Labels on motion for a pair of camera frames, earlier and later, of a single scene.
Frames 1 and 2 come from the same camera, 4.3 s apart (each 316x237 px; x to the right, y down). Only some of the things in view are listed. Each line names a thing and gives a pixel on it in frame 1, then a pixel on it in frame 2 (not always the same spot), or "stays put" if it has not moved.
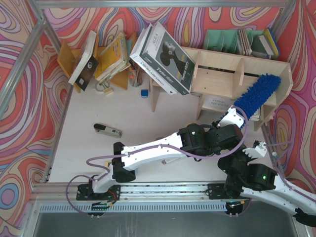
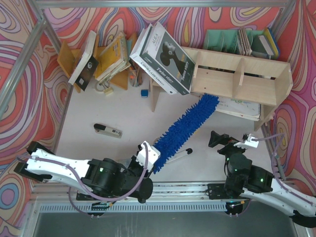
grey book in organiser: (260, 48) stays put
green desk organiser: (226, 40) stays put
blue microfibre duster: (260, 92) to (185, 127)
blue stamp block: (144, 93) stays put
